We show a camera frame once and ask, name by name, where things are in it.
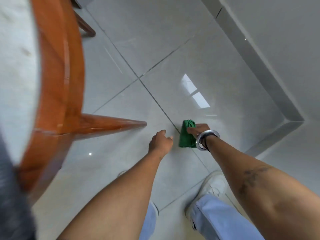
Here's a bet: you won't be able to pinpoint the silver bangle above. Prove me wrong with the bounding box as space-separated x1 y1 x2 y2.
195 130 221 152

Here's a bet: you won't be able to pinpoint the white right shoe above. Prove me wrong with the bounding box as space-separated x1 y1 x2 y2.
185 171 227 231

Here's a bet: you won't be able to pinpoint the green cloth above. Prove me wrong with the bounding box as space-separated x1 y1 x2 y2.
178 119 197 148

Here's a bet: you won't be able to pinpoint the light blue trousers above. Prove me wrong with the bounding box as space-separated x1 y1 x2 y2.
138 193 266 240

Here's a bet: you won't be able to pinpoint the person's right hand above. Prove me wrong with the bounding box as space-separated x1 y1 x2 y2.
187 123 211 141

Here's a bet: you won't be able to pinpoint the person's left forearm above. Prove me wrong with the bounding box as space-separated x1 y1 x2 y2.
57 150 163 240

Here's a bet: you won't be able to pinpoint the brown wooden table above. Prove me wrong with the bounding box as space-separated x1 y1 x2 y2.
0 0 148 206

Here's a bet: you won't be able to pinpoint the white left shoe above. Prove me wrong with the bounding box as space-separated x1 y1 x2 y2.
117 170 160 216

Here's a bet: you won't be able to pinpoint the person's left hand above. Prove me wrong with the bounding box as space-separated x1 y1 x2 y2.
148 129 174 160

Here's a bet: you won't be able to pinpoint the person's right forearm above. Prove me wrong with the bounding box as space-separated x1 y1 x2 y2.
206 135 320 240

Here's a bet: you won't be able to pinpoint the white shoe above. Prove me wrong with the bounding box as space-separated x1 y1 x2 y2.
117 170 160 216
185 171 227 231

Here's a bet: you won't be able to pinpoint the brown wooden chair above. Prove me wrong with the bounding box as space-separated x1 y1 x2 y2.
68 0 96 38

